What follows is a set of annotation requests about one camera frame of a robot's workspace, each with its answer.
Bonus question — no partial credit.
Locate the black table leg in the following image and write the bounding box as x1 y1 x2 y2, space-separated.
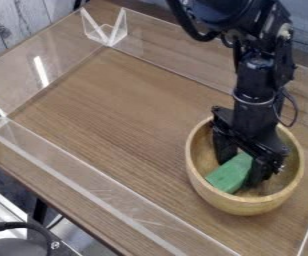
33 199 49 224

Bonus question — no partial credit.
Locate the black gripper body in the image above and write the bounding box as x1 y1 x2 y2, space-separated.
212 96 289 172

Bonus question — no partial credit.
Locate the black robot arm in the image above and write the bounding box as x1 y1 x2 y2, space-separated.
166 0 296 187

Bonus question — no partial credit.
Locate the brown wooden bowl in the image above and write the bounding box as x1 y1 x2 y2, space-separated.
185 116 305 216

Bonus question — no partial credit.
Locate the green rectangular block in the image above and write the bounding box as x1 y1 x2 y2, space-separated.
205 152 253 194

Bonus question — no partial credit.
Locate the black cable loop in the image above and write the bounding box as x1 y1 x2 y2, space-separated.
0 221 56 256

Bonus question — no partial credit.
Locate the clear acrylic tray enclosure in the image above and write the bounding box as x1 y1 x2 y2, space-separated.
0 12 308 256

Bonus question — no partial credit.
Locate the black metal bracket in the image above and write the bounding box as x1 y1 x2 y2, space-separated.
26 215 82 256

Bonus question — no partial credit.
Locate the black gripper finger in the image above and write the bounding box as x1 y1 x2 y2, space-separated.
247 156 277 187
213 129 237 165

